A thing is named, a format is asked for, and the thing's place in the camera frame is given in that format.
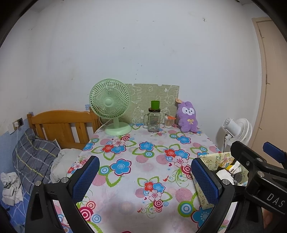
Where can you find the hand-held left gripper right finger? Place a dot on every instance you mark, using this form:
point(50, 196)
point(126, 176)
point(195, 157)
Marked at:
point(205, 181)

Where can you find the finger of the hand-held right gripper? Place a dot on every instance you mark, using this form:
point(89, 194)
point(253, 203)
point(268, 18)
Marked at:
point(246, 156)
point(274, 152)

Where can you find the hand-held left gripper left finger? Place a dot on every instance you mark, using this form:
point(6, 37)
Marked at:
point(86, 179)

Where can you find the person's right hand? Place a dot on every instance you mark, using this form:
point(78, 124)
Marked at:
point(266, 218)

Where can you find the white duvet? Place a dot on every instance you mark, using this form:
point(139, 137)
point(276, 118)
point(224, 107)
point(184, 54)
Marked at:
point(65, 161)

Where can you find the white standing fan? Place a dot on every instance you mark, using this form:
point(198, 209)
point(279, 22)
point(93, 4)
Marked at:
point(237, 130)

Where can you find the floral tablecloth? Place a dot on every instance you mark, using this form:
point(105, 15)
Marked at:
point(139, 179)

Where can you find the grey plaid pillow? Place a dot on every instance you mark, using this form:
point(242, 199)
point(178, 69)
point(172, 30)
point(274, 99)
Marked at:
point(33, 156)

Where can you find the wooden bed headboard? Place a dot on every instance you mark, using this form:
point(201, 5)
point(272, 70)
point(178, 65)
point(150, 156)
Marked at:
point(60, 125)

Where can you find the purple plush rabbit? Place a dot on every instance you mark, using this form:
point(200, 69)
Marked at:
point(188, 118)

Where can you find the cotton swab jar orange lid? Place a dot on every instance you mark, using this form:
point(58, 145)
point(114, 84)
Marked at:
point(169, 122)

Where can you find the beige door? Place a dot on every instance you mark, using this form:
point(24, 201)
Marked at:
point(273, 78)

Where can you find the crumpled white cloth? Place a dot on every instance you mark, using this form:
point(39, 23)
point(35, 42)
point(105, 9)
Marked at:
point(10, 188)

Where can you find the glass jar mug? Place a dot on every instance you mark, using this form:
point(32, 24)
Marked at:
point(154, 123)

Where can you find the green desk fan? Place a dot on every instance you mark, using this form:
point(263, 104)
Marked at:
point(108, 100)

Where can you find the blue bed sheet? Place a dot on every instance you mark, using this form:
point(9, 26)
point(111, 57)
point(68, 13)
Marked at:
point(13, 217)

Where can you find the green plastic cup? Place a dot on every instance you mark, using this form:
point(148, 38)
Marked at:
point(155, 104)

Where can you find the green patterned board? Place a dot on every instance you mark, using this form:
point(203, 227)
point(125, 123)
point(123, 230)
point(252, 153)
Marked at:
point(143, 94)

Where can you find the wall outlet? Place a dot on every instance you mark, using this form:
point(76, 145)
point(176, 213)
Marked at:
point(18, 123)

